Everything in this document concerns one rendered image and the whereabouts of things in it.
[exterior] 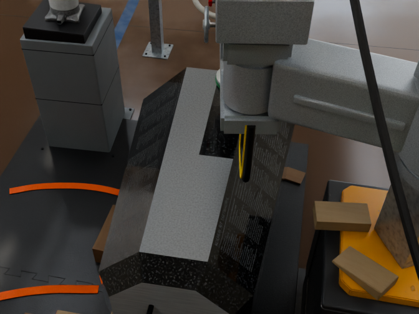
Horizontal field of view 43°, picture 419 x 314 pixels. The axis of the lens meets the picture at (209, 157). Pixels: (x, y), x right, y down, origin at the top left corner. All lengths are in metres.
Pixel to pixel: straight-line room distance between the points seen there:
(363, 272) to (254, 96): 0.72
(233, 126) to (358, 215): 0.61
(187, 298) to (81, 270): 1.06
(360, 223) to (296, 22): 0.88
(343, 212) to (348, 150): 1.50
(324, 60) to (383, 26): 3.23
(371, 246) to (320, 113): 0.62
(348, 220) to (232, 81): 0.71
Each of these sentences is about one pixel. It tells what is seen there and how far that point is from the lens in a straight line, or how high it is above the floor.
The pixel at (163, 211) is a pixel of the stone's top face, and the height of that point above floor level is 0.82.
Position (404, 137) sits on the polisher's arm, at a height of 1.32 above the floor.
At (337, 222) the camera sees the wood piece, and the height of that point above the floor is 0.83.
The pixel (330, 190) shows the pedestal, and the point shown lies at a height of 0.74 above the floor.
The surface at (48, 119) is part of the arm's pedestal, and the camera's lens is 3.36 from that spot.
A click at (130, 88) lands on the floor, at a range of 3.90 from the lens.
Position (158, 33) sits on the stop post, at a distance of 4.13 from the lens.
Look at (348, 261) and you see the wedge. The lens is 1.97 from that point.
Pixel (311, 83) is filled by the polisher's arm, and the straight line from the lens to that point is 1.59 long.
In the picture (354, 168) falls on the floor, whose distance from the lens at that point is 3.42.
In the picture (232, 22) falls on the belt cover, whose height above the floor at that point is 1.63.
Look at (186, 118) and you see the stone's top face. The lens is 2.37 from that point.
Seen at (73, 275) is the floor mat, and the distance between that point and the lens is 2.87.
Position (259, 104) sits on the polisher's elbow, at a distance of 1.71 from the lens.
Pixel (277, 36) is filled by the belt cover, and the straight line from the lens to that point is 1.47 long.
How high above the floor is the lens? 2.37
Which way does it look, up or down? 45 degrees down
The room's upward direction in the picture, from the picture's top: 1 degrees clockwise
